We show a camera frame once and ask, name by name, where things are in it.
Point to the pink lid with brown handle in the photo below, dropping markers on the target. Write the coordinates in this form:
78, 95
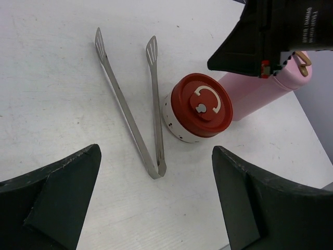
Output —
296, 73

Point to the metal bowl with red band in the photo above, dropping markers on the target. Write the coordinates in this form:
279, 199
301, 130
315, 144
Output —
174, 125

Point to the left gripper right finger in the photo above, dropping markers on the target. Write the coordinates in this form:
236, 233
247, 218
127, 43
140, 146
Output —
262, 210

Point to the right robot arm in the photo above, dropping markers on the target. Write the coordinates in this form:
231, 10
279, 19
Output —
309, 27

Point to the metal tongs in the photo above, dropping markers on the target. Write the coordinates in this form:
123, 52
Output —
159, 169

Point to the red round lid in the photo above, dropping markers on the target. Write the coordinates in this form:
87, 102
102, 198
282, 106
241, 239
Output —
201, 105

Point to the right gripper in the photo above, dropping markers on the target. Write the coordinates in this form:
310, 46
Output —
256, 45

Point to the pink cylindrical container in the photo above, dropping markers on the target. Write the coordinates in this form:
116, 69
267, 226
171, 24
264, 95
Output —
248, 94

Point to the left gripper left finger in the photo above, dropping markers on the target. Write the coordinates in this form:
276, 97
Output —
46, 208

